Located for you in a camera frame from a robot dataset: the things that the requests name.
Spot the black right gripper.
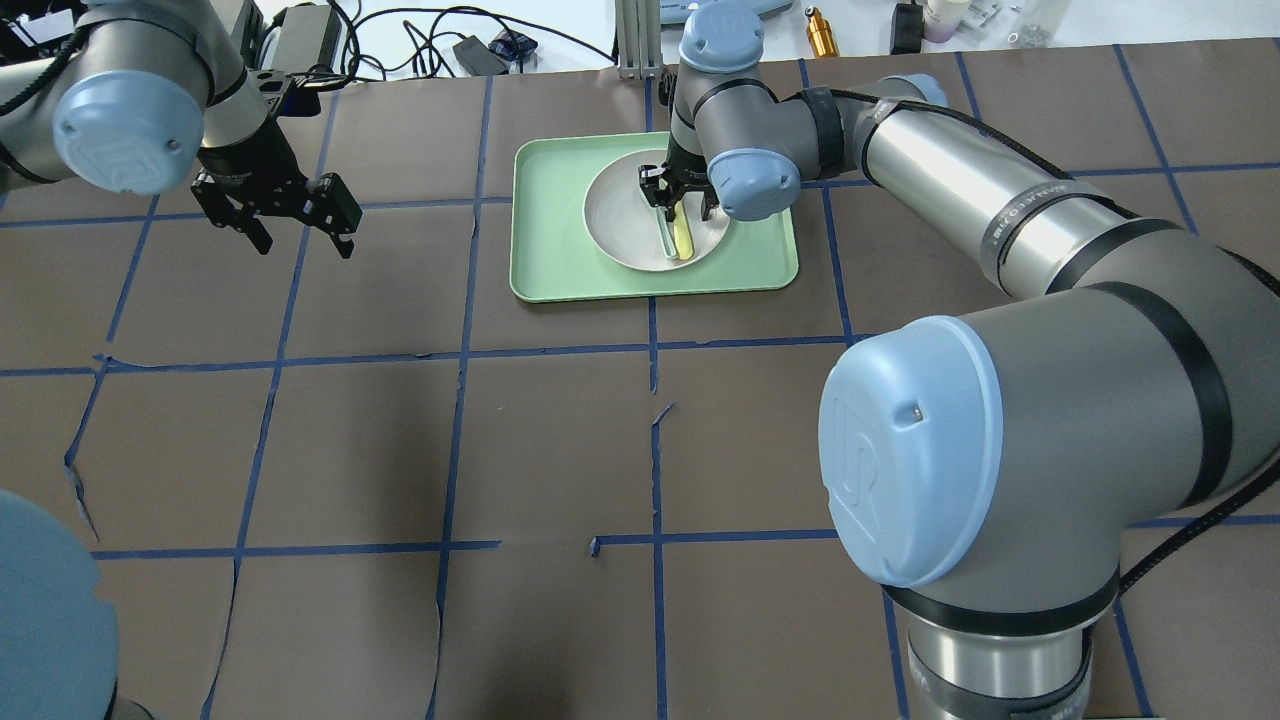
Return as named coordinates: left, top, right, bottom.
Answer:
left=640, top=140, right=719, bottom=223

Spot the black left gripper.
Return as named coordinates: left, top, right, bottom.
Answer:
left=192, top=115, right=364, bottom=260

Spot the yellow plastic fork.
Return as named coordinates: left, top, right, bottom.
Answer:
left=671, top=201, right=694, bottom=263

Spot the white round plate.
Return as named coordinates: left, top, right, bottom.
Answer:
left=584, top=149, right=731, bottom=272

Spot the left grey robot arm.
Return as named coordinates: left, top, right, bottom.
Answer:
left=1, top=1, right=364, bottom=258

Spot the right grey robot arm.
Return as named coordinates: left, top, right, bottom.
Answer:
left=639, top=1, right=1277, bottom=719

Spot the light green tray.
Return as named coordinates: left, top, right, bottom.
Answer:
left=509, top=132, right=799, bottom=304

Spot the gold metal cylinder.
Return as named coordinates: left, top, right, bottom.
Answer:
left=804, top=5, right=840, bottom=59

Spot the black power adapter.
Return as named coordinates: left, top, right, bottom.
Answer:
left=452, top=35, right=509, bottom=77

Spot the aluminium frame post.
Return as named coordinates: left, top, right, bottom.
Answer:
left=614, top=0, right=666, bottom=79

